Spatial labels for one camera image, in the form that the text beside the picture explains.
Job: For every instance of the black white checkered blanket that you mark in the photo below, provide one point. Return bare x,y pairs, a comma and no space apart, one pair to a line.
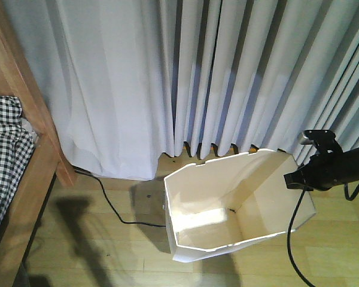
16,148

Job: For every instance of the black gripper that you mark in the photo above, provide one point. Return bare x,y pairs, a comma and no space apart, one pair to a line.
321,173

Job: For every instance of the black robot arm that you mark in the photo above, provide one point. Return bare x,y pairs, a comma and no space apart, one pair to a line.
349,159

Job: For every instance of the light grey curtain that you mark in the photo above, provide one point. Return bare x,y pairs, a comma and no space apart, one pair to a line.
127,81

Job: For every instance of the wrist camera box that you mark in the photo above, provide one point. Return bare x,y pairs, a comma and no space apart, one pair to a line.
310,137

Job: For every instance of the wooden bed frame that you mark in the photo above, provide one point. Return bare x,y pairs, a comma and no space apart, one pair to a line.
47,161

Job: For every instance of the white plastic trash bin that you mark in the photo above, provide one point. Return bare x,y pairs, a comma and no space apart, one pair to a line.
229,203

